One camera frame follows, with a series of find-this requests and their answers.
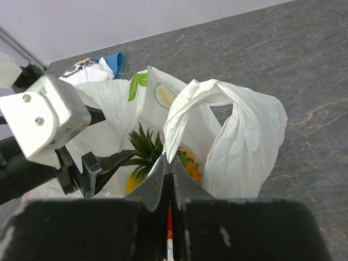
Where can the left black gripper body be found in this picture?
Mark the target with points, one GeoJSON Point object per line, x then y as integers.
{"type": "Point", "coordinates": [69, 176]}

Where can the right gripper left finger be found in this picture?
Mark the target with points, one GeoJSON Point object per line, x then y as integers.
{"type": "Point", "coordinates": [133, 227]}

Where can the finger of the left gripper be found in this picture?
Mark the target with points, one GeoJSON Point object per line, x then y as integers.
{"type": "Point", "coordinates": [97, 171]}
{"type": "Point", "coordinates": [91, 116]}

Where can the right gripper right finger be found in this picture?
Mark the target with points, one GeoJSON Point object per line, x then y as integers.
{"type": "Point", "coordinates": [208, 228]}

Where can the red bell pepper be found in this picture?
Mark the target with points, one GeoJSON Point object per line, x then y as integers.
{"type": "Point", "coordinates": [169, 223]}

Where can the white plastic bag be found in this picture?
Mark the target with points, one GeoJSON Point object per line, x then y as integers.
{"type": "Point", "coordinates": [226, 136]}

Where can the yellow mango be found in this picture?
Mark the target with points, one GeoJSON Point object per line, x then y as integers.
{"type": "Point", "coordinates": [133, 182]}

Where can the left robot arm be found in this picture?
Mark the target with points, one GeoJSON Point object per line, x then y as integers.
{"type": "Point", "coordinates": [19, 176]}

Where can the white printed t-shirt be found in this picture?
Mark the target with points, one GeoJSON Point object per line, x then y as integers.
{"type": "Point", "coordinates": [95, 69]}

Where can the left aluminium corner post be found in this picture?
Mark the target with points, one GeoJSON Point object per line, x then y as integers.
{"type": "Point", "coordinates": [21, 54]}

